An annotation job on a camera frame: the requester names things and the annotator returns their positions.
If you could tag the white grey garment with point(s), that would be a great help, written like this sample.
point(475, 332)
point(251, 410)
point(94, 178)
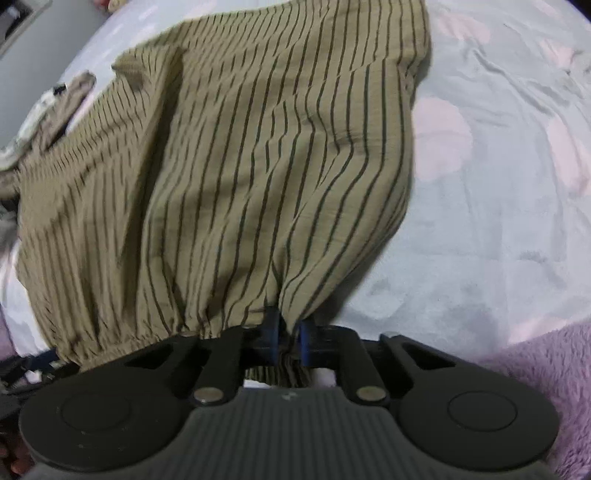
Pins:
point(20, 143)

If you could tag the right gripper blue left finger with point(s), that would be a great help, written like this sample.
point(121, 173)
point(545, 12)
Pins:
point(272, 333)

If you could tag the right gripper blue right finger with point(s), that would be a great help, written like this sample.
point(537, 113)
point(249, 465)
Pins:
point(306, 341)

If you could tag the taupe brown shirt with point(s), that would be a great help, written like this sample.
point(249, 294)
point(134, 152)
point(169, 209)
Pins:
point(70, 97)

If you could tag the olive striped garment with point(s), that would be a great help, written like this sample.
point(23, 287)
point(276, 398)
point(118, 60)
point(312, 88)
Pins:
point(236, 163)

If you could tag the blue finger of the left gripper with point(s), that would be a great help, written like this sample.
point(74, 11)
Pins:
point(48, 363)

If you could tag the polka dot bed sheet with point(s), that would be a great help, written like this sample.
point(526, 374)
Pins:
point(497, 229)

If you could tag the purple fluffy blanket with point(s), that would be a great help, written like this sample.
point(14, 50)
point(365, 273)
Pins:
point(551, 355)

